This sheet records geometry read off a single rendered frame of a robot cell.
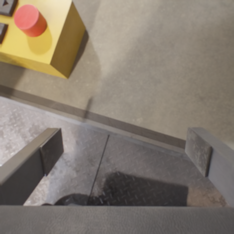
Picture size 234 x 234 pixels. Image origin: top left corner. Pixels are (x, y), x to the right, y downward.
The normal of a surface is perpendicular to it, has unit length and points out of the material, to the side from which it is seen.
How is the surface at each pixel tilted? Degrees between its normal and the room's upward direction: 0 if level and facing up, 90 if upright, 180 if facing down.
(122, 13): 0
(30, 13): 0
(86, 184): 0
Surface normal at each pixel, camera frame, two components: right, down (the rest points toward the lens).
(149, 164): -0.14, -0.12
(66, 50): 0.95, 0.28
